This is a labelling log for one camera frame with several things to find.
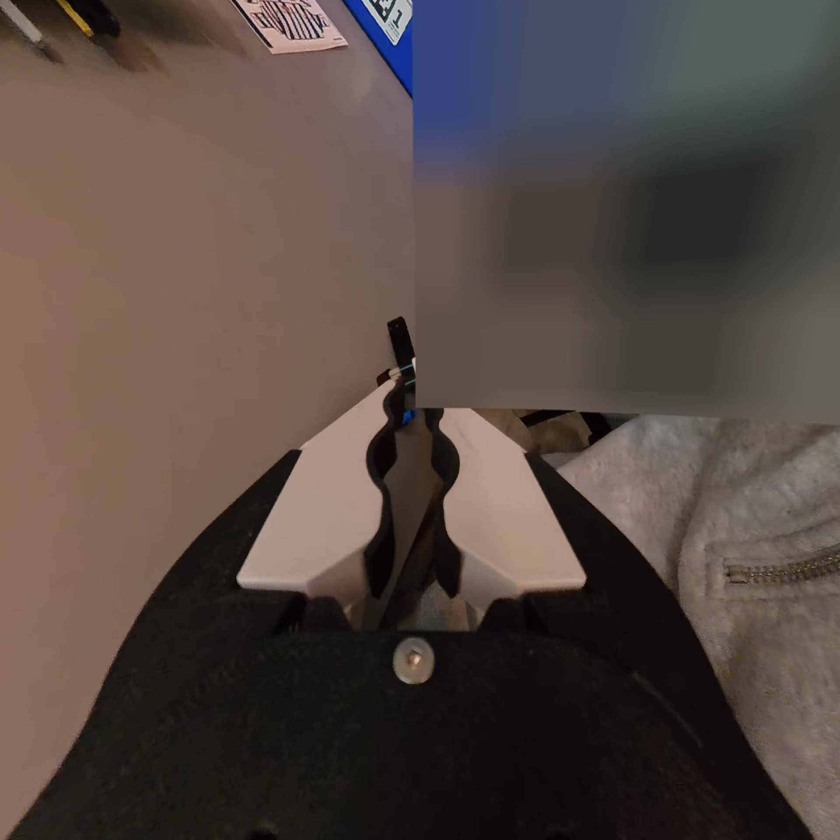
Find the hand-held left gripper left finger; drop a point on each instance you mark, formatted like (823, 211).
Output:
(308, 518)

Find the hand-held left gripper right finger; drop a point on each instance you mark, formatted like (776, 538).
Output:
(512, 518)

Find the black lego beam assembly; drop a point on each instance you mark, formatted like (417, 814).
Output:
(399, 338)

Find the yellow black lego model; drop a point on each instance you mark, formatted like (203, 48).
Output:
(92, 16)

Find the grey zip hoodie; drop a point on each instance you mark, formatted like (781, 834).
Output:
(754, 492)

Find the blue plastic bin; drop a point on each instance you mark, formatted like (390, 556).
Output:
(387, 62)

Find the striped sticker sheet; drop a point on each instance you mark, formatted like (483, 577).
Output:
(295, 26)

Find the white printed bin tag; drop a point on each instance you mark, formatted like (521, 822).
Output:
(394, 16)

